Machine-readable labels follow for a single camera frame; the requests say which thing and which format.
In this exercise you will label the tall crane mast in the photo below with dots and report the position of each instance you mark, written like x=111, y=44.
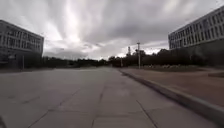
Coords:
x=129, y=50

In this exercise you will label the pole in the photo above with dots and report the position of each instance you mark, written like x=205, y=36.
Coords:
x=138, y=55

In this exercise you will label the grey paved plaza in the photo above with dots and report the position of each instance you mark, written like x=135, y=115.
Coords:
x=83, y=100

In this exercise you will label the row of dark trees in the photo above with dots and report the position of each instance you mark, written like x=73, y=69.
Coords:
x=160, y=58

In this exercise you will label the grass strip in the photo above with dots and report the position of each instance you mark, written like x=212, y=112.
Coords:
x=173, y=68

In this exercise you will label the reddish brown paved area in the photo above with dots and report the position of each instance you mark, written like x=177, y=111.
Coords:
x=186, y=81

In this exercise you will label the grey stone kerb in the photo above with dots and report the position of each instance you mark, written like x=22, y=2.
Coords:
x=186, y=99

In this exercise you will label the pale multi-storey building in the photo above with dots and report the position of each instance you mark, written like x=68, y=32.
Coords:
x=200, y=33
x=20, y=40

